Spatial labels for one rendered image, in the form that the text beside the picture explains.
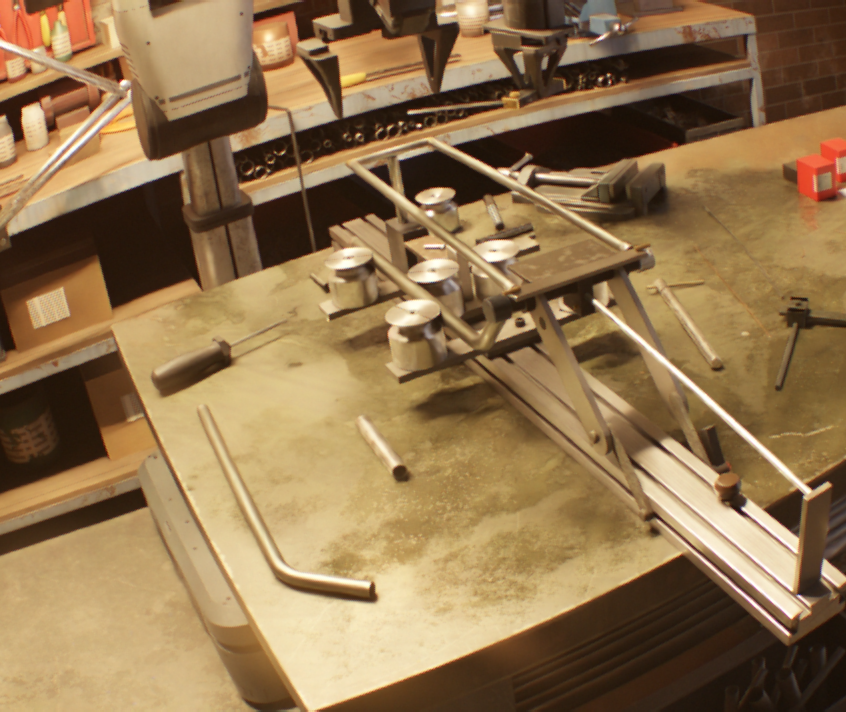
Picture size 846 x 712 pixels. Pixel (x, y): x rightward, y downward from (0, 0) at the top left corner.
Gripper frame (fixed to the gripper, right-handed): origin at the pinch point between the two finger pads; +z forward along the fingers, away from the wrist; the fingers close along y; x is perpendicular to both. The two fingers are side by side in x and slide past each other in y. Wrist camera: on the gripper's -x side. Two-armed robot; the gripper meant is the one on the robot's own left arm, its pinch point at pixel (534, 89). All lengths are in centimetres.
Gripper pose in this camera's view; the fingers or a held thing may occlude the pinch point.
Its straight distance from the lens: 140.4
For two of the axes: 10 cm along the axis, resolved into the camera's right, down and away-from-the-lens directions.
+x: -6.7, 4.4, -6.0
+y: -7.4, -2.9, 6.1
